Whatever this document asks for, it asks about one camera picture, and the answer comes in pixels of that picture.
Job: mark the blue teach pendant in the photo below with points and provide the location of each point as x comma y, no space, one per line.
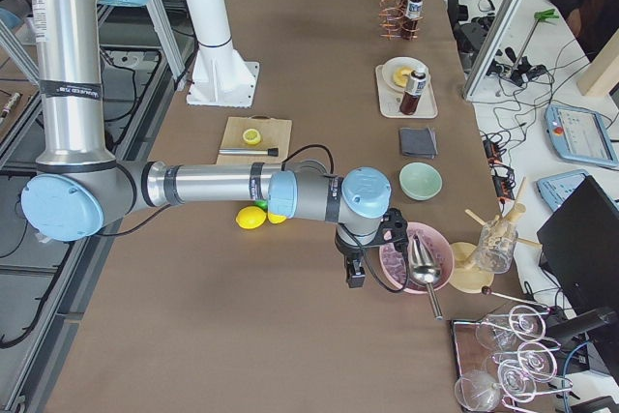
578,135
555,189

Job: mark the black laptop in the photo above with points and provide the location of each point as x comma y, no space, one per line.
580,247

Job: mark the grey folded cloth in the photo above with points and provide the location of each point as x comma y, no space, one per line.
420,143

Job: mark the white round plate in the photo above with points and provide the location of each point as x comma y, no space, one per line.
392,64

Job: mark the glazed donut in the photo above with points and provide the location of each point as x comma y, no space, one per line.
402,75

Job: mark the mint green bowl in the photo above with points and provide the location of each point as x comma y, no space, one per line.
420,181

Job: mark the steel muddler black tip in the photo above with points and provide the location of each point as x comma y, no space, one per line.
269,152

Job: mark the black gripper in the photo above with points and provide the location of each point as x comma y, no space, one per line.
349,248

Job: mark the tea bottle top rack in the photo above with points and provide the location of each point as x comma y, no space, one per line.
414,88

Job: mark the half lemon slice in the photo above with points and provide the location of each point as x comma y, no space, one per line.
251,136

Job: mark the steel ice scoop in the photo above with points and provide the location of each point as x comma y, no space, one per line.
426,273

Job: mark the upper yellow lemon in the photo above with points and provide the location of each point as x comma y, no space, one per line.
275,218

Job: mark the aluminium frame post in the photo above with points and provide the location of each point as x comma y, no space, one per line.
493,39

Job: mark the glass jar with sticks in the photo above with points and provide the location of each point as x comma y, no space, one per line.
495,250

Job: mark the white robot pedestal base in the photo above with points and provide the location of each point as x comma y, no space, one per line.
220,75

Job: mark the cream tray with bear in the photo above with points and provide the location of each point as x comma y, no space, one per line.
389,99

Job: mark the wooden cutting board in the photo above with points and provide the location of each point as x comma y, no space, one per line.
275,133

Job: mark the lower yellow lemon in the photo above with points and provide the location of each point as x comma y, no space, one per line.
250,217

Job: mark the pink bowl with ice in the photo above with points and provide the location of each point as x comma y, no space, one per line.
437,247

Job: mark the round wooden coaster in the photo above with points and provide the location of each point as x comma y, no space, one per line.
466,276

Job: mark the tea bottle lower left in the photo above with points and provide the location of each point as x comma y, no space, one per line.
414,9

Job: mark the yellow lemon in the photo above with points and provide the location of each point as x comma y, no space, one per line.
275,218
250,217

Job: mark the tray of wine glasses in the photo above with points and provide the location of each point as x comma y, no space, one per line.
505,361

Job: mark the green lime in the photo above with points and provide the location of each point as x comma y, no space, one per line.
263,204

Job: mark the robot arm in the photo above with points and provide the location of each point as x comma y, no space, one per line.
80,187

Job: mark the copper wire bottle rack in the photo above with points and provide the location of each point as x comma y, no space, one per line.
393,22

